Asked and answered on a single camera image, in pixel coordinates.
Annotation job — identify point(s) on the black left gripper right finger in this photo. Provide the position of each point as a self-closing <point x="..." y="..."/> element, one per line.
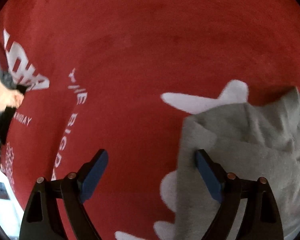
<point x="261" y="218"/>

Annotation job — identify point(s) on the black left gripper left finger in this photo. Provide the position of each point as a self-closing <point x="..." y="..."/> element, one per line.
<point x="42" y="219"/>

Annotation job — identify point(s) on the grey knit garment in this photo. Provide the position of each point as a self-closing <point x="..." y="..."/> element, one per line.
<point x="250" y="141"/>

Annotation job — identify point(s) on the red printed bedspread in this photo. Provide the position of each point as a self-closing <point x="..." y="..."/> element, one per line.
<point x="106" y="73"/>

